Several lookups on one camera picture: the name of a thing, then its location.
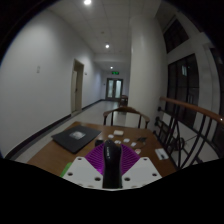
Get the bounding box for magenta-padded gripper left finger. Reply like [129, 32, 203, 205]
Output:
[62, 142, 106, 190]

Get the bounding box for black mouse pad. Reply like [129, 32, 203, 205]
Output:
[50, 124, 103, 155]

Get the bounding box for ceiling lights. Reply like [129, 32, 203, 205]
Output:
[83, 0, 115, 70]

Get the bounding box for glass double door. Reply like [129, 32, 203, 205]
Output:
[105, 77, 125, 102]

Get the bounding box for dark framed window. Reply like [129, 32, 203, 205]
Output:
[162, 17, 224, 132]

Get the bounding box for wooden handrail black metal railing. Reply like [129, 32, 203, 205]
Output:
[153, 96, 224, 171]

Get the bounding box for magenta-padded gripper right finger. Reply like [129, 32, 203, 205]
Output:
[119, 143, 163, 190]

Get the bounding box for black computer mouse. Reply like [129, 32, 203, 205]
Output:
[101, 139, 124, 190]

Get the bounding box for wooden armchair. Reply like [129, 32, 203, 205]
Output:
[102, 105, 151, 130]

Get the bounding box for pale side door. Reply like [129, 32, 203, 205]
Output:
[70, 58, 85, 114]

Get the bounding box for white card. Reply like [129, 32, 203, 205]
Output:
[154, 147, 170, 161]

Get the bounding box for dark wooden chair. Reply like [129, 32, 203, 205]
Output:
[118, 94, 130, 108]

